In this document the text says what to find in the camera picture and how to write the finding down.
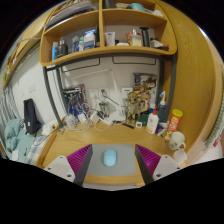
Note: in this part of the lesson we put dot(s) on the teal bed blanket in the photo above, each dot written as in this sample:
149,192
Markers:
15,136

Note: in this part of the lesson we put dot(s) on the white pump lotion bottle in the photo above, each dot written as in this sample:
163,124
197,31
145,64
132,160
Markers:
152,122

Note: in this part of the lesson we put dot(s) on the wooden shelf unit with items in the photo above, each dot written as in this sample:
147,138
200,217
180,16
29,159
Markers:
106,50

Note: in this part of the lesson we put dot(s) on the white desk lamp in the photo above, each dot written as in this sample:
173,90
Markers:
118,117

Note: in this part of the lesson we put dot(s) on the dark green box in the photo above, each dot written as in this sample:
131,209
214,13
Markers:
143,119

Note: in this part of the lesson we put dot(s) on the tan robot model figure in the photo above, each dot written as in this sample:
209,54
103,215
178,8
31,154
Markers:
135,105

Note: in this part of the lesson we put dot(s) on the small white cube clock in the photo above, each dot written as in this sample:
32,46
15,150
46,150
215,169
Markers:
139,125

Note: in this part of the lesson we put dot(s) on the dark blue model kit box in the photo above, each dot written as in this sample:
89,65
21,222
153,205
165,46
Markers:
75,98

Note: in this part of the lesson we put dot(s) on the red chips can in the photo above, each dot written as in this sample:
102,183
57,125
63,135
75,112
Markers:
174,123

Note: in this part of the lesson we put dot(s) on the clear glass jar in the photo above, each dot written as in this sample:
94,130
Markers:
70,121

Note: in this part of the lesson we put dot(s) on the blue snack packet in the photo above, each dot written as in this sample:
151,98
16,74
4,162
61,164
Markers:
161,128

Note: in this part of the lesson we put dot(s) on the colourful picture box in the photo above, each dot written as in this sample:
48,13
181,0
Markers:
144,78

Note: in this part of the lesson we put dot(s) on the blue spray bottle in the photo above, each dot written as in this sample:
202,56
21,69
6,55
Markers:
161,110

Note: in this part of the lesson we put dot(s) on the white power strip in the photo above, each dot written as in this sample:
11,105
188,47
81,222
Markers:
107,121

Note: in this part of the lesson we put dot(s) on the black flat ruler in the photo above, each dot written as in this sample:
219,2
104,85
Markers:
127,125

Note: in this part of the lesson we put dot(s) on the clear plastic lidded container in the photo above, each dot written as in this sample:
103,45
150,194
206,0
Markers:
180,156

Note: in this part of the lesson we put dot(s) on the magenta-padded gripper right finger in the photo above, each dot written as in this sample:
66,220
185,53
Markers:
163,166

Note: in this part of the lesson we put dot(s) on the light blue computer mouse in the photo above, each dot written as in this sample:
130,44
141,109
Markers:
110,157

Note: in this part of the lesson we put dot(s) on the white printed mug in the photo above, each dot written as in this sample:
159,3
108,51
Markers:
175,140

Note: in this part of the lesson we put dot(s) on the black backpack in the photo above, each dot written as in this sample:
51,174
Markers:
30,116

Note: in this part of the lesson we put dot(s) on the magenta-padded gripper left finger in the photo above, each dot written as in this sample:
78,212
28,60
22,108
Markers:
60,166

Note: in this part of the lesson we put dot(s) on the grey mouse pad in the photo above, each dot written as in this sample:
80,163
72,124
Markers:
126,163

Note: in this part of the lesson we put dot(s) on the white power adapter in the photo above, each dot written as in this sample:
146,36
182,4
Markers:
81,118

